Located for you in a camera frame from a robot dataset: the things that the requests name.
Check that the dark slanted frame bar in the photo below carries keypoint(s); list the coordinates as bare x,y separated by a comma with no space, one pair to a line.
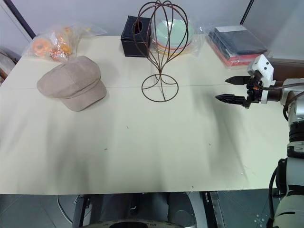
248,12
22,17

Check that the black leather tissue box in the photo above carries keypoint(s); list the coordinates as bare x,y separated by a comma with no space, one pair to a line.
133,46

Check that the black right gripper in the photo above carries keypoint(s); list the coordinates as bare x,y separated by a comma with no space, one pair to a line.
253,95

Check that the black table frame leg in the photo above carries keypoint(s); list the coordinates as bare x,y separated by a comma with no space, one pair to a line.
213,206
80,210

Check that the bagged stack of dark cloths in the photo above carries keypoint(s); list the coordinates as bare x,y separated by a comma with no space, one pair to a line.
240,41

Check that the plastic bag of orange toys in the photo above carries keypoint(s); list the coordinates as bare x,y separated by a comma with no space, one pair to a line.
44,46

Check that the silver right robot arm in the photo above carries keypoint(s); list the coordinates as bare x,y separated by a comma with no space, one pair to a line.
295,104

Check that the brown wooden ledge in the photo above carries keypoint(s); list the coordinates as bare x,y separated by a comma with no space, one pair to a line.
288,69

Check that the beige newsboy cap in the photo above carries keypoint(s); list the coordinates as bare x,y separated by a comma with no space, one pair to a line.
71,82

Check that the bagged stack of pastel bowls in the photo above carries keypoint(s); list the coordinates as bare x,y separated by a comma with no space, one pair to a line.
174,33

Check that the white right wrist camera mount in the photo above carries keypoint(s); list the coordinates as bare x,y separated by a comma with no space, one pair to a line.
264,67

